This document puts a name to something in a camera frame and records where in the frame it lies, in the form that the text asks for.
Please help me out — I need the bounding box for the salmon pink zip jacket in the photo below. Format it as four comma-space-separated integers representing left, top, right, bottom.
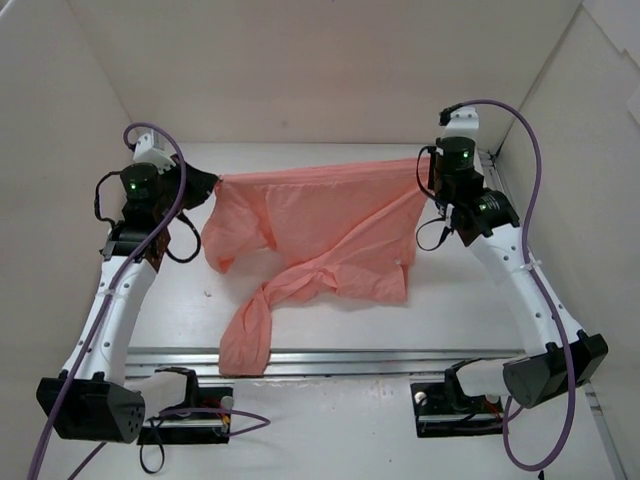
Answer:
201, 159, 426, 376

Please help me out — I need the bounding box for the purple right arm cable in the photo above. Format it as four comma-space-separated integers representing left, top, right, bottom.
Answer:
437, 98, 577, 472

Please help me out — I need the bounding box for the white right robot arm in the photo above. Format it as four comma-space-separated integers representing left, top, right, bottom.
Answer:
425, 136, 609, 412

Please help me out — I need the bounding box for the aluminium front rail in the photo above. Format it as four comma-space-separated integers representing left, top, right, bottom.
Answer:
125, 347, 524, 385

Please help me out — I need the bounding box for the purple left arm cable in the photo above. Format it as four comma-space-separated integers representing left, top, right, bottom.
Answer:
24, 121, 272, 480

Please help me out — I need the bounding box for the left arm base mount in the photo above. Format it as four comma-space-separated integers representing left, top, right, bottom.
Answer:
137, 367, 235, 475

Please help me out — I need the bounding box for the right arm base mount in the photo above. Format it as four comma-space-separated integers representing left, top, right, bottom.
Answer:
410, 360, 504, 439

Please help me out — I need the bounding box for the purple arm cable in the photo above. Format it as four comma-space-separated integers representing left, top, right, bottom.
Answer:
24, 121, 272, 480
437, 98, 577, 472

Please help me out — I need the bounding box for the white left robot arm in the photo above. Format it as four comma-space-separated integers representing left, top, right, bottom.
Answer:
36, 163, 218, 443

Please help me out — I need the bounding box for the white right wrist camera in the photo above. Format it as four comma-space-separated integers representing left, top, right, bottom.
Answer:
439, 104, 479, 141

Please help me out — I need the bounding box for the aluminium rail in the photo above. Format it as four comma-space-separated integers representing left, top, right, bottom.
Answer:
475, 147, 626, 480
125, 347, 524, 385

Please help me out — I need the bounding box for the aluminium right side rail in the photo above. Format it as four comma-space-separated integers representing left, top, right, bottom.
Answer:
475, 147, 626, 480

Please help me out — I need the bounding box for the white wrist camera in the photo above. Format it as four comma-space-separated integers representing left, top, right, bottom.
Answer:
132, 130, 173, 171
439, 104, 479, 141

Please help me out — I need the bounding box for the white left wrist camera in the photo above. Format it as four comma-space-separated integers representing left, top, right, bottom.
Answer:
132, 130, 173, 171

